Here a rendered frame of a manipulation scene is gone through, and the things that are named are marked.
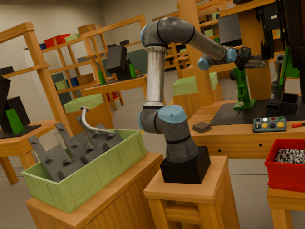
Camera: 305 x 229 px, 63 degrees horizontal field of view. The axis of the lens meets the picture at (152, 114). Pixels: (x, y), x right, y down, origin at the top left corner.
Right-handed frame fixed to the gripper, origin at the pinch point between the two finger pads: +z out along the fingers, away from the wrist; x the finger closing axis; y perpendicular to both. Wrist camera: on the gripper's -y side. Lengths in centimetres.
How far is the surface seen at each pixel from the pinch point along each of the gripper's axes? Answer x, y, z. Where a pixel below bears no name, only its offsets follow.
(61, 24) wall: 288, -505, -807
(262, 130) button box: -37.1, 0.3, 13.1
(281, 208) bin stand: -71, 15, 31
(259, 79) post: 11.8, -33.8, -1.7
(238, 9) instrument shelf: 29.7, 6.1, -26.8
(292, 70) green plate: -1.1, 4.3, 14.9
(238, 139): -44.3, -5.9, 3.8
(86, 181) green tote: -102, 8, -54
